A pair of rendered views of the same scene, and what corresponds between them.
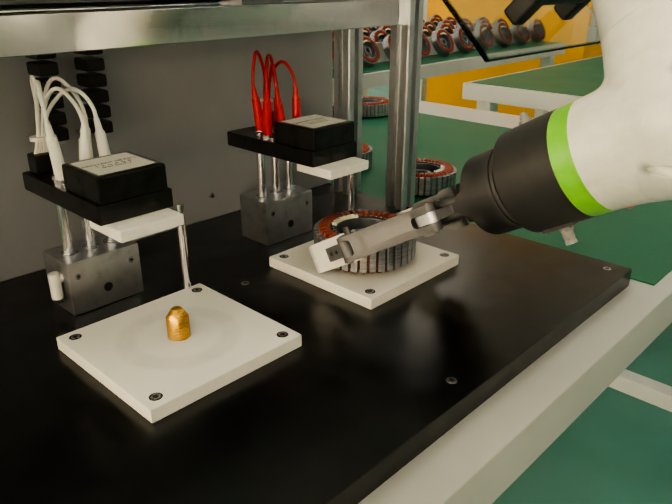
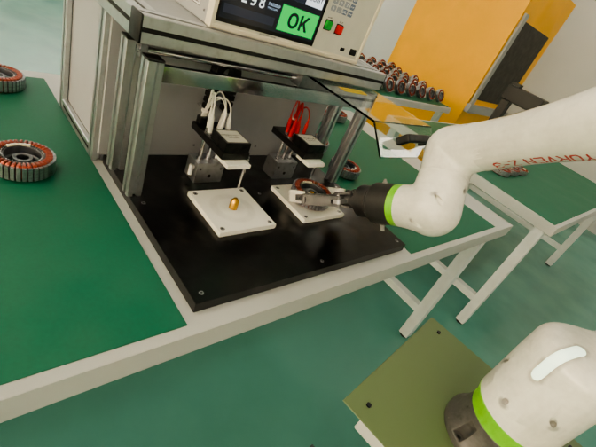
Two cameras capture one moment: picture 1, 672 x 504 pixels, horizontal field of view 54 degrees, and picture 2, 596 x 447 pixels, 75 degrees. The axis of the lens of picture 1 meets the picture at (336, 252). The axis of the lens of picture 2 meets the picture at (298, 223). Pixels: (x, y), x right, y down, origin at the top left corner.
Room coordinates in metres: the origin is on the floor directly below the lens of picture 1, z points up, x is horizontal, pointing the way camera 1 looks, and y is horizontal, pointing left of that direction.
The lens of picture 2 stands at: (-0.26, 0.06, 1.26)
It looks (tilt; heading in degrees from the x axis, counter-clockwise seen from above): 31 degrees down; 354
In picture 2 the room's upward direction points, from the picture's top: 25 degrees clockwise
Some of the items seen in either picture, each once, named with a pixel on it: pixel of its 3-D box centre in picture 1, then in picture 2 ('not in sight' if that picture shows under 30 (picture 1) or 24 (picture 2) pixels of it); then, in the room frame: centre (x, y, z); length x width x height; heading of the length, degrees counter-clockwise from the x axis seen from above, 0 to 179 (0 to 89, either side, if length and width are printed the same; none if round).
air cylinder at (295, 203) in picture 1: (277, 212); (279, 166); (0.77, 0.07, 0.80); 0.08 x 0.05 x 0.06; 136
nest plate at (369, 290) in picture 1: (364, 260); (307, 201); (0.67, -0.03, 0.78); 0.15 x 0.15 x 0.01; 46
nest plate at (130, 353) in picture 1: (179, 341); (231, 209); (0.50, 0.14, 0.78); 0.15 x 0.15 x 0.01; 46
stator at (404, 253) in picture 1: (364, 239); (310, 193); (0.67, -0.03, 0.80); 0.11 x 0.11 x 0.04
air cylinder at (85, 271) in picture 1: (94, 271); (205, 167); (0.60, 0.24, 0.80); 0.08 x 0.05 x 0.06; 136
